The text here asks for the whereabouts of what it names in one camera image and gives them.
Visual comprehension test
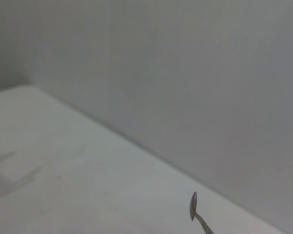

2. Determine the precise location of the metal spoon with blue handle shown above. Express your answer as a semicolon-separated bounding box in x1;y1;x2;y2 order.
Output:
189;191;213;234

